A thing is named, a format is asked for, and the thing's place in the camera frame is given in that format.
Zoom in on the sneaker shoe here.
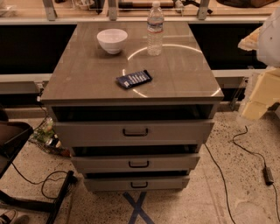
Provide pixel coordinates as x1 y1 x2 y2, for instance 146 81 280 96
0 209 30 224

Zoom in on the top grey drawer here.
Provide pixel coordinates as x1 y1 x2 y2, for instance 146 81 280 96
54 119 214 148

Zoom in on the white ceramic bowl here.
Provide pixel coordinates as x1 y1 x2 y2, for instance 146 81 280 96
97 29 128 54

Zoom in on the black power adapter with cable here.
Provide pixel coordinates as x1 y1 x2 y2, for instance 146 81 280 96
232 127 280 221

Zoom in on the pile of bottles and cans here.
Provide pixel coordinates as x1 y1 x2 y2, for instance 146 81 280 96
29 117 70 158

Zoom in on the grey drawer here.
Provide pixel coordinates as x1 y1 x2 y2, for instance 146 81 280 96
54 119 214 148
84 176 190 192
71 153 200 173

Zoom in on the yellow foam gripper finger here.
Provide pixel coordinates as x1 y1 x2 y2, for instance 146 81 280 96
239 68 280 121

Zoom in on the black looped cable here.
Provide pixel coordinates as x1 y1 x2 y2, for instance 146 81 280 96
10 162 70 200

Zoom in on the long black floor cable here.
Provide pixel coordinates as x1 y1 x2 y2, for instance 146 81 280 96
204 143 236 224

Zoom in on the grey drawer cabinet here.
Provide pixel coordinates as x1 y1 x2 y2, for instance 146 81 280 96
42 22 223 179

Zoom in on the dark blue snack packet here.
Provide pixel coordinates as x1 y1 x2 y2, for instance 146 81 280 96
116 70 152 89

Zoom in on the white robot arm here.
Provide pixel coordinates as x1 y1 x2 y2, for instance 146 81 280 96
237 8 280 123

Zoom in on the black chair frame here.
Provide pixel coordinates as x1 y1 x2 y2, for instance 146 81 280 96
0 121 75 224

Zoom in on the clear plastic water bottle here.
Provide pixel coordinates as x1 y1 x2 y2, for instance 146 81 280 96
147 1 165 56

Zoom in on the bottom grey drawer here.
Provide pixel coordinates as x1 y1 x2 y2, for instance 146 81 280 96
84 176 190 192

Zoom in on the middle grey drawer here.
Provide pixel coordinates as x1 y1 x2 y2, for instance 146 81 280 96
71 153 200 173

